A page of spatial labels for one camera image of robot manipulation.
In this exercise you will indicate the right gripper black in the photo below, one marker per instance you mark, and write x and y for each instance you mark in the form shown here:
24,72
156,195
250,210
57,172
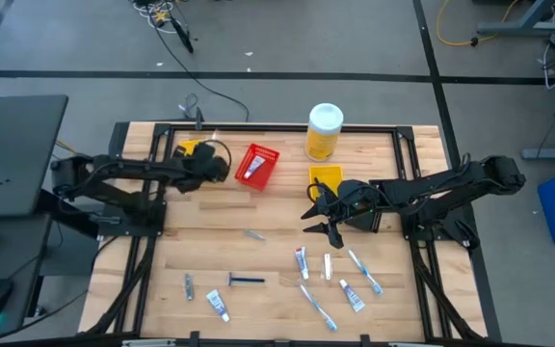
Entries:
354,202

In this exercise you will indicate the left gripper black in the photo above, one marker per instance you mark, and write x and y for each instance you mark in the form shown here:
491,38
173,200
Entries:
200,173

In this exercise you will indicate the small white toothpaste tube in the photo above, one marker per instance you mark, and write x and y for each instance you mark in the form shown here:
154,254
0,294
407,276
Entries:
218,305
352,295
254,167
301,262

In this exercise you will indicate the blue disposable razor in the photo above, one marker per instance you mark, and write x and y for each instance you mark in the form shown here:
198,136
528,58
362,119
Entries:
248,280

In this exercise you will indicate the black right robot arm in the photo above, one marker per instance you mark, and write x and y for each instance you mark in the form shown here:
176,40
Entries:
451,183

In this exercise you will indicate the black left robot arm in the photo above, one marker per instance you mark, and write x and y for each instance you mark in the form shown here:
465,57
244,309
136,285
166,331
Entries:
128,168

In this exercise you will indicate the yellow plastic basket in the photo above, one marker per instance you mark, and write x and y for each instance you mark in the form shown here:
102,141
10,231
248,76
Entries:
328,174
187,145

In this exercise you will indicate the black plastic basket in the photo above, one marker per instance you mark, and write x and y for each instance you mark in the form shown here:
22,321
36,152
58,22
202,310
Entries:
362,224

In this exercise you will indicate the wrapped white flat stick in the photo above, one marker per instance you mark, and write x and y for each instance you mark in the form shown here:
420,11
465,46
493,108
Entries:
327,266

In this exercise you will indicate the clear wrapped grey packet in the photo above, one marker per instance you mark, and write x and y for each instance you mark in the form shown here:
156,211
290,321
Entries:
254,234

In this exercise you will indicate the red plastic basket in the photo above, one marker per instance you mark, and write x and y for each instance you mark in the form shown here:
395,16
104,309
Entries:
268,176

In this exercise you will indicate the clear wrapped white toothbrush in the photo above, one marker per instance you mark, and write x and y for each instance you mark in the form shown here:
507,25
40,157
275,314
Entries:
365,272
318,307

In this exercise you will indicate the white yellow-label wipes canister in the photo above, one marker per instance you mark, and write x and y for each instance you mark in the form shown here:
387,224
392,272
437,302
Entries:
323,140

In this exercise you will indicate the small silver tube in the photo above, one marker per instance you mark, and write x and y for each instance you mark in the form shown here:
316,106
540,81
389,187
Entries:
189,286

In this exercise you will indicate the black wand on floor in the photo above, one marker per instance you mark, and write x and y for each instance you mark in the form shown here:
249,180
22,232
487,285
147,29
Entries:
183,36

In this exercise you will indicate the dark grey desk top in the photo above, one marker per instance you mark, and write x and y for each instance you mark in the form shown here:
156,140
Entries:
17,154

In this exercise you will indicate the black side desk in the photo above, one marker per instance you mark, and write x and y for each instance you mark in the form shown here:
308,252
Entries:
17,260

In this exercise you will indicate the grey desk leg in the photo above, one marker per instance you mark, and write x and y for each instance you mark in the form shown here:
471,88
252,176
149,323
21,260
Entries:
509,28

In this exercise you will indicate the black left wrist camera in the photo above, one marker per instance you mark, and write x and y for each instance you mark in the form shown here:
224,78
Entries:
205,152

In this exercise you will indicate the black clamp post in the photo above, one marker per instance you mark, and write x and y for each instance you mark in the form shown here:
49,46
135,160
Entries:
199,118

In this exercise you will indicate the black aluminium table frame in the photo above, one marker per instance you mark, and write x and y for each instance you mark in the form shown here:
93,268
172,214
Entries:
282,128

